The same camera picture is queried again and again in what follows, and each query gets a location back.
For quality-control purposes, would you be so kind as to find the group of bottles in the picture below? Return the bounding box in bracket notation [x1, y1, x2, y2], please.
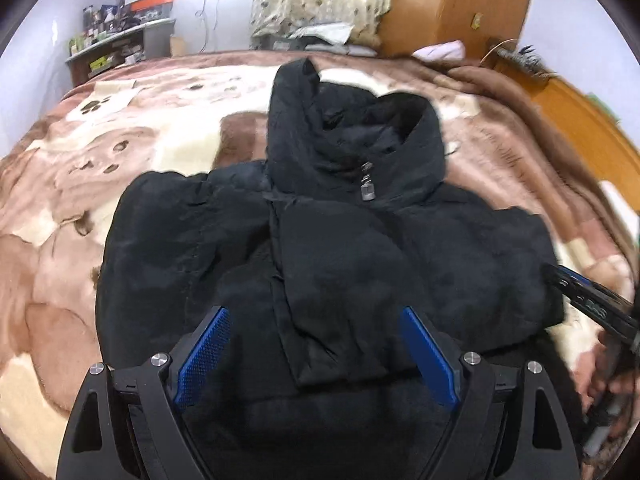
[81, 4, 123, 42]

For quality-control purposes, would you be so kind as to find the orange box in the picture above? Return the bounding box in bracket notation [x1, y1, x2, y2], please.
[124, 0, 174, 13]

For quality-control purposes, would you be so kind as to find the wooden headboard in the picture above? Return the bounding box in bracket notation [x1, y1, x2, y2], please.
[492, 42, 640, 198]

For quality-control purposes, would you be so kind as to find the hanging cable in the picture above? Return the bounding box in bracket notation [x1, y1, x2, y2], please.
[196, 0, 222, 54]

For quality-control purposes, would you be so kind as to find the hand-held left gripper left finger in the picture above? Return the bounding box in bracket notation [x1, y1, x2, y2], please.
[55, 305, 233, 480]

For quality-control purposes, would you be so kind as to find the black puffer jacket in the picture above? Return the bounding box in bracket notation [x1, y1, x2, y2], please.
[95, 57, 588, 480]

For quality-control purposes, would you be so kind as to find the wooden wardrobe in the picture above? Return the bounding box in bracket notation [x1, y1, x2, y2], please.
[375, 0, 539, 59]

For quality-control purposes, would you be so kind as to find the plain brown blanket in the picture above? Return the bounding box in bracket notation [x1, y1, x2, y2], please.
[415, 55, 640, 281]

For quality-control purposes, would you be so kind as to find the printed fleece blanket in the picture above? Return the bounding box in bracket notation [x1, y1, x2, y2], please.
[0, 50, 640, 467]

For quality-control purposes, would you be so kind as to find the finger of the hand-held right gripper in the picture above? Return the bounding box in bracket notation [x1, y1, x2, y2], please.
[566, 294, 640, 351]
[543, 262, 635, 312]

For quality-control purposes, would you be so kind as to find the cluttered desk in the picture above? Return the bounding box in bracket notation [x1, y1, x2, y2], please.
[65, 17, 177, 87]

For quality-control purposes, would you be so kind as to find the white cable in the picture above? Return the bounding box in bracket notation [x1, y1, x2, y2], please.
[479, 37, 517, 67]

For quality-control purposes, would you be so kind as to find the pink cloth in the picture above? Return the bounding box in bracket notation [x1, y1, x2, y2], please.
[412, 40, 467, 62]

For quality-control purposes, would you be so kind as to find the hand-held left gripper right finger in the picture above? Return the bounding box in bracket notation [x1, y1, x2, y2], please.
[399, 306, 582, 480]

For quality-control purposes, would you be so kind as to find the white plastic bag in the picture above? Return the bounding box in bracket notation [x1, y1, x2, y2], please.
[289, 21, 353, 45]

